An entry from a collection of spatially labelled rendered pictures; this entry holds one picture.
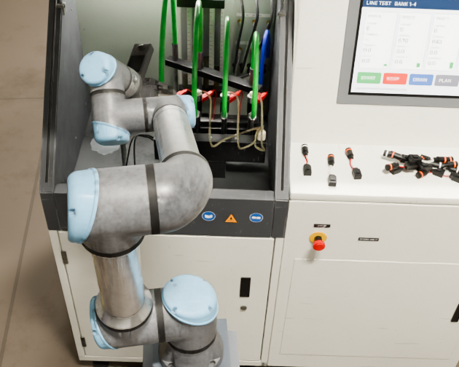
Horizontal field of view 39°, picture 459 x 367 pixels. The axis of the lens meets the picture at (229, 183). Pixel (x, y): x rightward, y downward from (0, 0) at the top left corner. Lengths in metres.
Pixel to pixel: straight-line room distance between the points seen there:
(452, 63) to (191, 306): 1.04
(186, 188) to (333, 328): 1.39
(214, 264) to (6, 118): 2.03
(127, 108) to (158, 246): 0.69
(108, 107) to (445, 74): 1.00
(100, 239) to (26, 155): 2.47
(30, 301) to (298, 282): 1.23
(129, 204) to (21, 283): 1.94
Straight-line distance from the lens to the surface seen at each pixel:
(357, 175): 1.88
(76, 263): 2.10
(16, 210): 3.22
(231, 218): 1.88
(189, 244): 1.97
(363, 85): 1.93
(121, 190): 1.02
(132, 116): 1.39
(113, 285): 1.22
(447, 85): 1.99
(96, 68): 1.41
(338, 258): 2.04
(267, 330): 2.33
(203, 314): 1.37
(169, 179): 1.02
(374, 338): 2.41
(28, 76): 4.08
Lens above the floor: 2.24
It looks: 44 degrees down
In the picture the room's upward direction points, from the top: 2 degrees clockwise
